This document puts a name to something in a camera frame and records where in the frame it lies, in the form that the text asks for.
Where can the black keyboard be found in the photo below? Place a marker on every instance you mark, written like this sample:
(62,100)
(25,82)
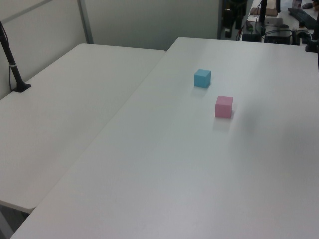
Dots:
(302,17)

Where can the grey vertical panel edge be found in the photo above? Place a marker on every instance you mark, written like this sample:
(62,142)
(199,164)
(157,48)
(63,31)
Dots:
(220,20)

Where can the black monitor stand pole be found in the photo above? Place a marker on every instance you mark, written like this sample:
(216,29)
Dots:
(263,12)

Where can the dark computer mouse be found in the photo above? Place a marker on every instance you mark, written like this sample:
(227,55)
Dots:
(307,5)

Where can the black electronics box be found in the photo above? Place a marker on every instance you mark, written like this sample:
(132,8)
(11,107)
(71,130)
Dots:
(277,37)

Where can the brown cardboard box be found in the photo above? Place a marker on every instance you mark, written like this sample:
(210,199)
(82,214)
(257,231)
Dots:
(271,11)

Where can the black clamp with pole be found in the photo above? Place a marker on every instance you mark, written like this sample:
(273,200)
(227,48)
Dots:
(312,44)

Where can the black pole with base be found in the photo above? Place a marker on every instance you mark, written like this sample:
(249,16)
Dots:
(15,72)

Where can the blue cube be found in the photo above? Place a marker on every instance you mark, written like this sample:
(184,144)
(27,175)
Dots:
(202,79)

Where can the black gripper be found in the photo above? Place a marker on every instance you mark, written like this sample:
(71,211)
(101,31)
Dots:
(238,5)

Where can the pink cube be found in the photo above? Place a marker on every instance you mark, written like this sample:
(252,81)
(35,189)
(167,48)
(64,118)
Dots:
(223,108)

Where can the grey flat box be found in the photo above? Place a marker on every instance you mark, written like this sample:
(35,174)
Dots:
(275,22)

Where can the grey partition post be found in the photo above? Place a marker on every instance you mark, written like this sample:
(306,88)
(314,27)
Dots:
(86,25)

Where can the small black box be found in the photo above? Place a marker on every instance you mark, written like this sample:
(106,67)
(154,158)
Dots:
(251,37)

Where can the white side table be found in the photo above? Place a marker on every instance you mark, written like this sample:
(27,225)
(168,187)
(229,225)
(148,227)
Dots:
(62,112)

